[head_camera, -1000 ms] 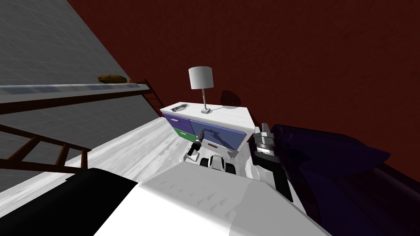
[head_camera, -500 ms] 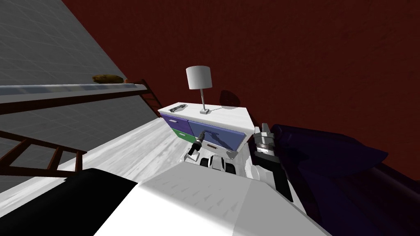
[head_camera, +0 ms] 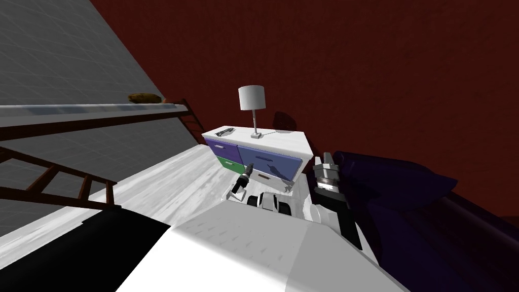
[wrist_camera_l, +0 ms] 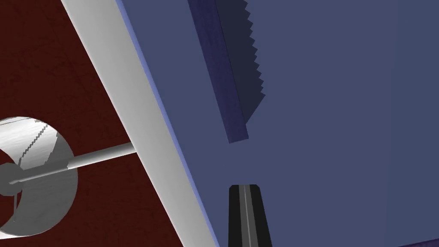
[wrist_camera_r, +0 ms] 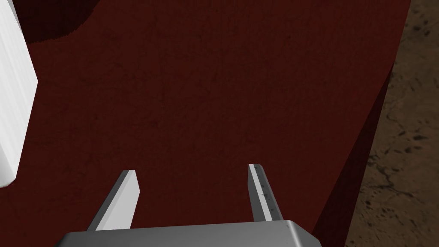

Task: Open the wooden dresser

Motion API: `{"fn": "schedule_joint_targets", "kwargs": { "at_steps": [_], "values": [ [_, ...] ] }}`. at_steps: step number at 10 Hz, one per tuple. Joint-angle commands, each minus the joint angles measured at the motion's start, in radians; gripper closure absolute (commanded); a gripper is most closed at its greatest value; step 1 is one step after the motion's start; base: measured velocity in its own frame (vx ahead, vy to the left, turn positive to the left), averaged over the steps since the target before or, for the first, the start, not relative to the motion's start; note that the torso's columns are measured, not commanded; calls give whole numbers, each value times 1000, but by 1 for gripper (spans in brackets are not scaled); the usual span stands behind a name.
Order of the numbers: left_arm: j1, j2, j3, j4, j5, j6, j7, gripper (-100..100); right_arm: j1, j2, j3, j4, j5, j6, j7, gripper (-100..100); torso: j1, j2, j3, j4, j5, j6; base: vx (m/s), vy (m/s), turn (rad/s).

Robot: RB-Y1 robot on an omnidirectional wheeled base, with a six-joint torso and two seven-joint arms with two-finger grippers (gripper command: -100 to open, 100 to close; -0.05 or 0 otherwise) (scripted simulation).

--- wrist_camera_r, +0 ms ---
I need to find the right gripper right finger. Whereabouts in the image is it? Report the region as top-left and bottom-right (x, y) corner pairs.
(248, 163), (284, 223)

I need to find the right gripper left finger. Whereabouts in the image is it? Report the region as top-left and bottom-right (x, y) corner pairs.
(87, 169), (141, 232)

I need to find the dark red table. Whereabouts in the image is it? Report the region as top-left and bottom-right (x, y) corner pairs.
(0, 0), (412, 247)

